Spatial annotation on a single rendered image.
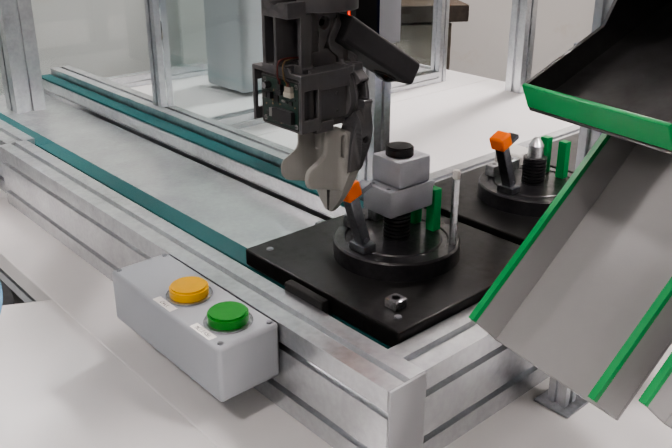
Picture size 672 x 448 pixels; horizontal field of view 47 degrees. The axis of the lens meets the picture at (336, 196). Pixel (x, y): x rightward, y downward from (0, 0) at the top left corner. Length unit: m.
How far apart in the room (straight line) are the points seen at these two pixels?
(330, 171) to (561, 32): 4.92
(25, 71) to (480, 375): 1.23
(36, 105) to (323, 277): 1.05
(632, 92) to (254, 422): 0.46
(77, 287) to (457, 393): 0.55
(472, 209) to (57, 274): 0.56
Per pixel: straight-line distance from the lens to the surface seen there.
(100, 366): 0.91
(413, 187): 0.83
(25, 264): 1.17
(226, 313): 0.76
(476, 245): 0.90
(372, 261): 0.81
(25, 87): 1.73
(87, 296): 1.06
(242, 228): 1.07
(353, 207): 0.79
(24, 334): 1.00
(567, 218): 0.69
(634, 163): 0.72
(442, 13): 2.10
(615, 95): 0.62
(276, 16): 0.68
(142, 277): 0.86
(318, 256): 0.86
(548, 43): 5.58
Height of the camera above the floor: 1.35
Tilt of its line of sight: 22 degrees down
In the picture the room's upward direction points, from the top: straight up
